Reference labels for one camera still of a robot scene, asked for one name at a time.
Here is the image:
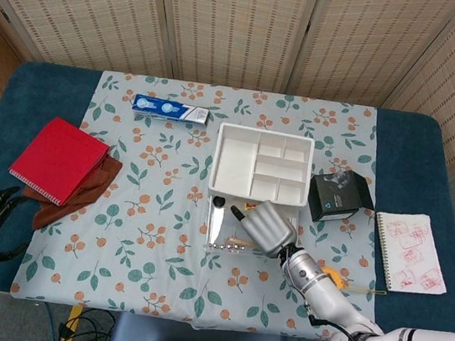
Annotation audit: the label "wooden roller stick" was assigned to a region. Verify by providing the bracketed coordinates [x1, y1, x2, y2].
[223, 233, 264, 252]

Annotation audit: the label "red spiral notebook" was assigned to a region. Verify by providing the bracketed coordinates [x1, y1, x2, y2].
[4, 110, 114, 213]

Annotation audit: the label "floral printed tablecloth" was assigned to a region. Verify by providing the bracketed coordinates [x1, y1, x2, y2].
[8, 60, 405, 341]

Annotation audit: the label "silver bead chain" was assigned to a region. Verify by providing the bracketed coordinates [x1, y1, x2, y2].
[207, 240, 254, 255]

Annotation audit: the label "yellow tape measure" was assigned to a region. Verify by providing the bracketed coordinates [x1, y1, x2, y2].
[316, 264, 353, 293]

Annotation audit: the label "clear plastic bag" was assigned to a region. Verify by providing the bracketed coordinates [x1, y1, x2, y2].
[201, 193, 306, 267]

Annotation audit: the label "blue white toothpaste box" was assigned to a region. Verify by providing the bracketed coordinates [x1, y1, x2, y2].
[129, 92, 212, 131]

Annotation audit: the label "yellow rubber band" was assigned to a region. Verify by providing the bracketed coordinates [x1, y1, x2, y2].
[346, 282, 389, 297]

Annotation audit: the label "brown cloth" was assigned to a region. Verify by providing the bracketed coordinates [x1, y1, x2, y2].
[16, 144, 125, 242]

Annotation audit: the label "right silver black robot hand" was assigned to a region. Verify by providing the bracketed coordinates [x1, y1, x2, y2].
[224, 195, 302, 260]

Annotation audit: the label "black cardboard box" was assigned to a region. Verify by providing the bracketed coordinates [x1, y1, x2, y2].
[304, 165, 380, 231]

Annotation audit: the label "black floor cables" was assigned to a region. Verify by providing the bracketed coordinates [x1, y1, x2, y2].
[59, 302, 120, 341]

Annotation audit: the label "white plastic drawer organizer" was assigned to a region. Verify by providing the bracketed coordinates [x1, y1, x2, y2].
[207, 121, 317, 210]

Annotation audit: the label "woven bamboo folding screen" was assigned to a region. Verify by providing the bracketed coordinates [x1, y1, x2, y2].
[0, 0, 455, 178]

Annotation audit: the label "white spiral sketchbook red drawings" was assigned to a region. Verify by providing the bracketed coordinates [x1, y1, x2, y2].
[365, 207, 455, 300]

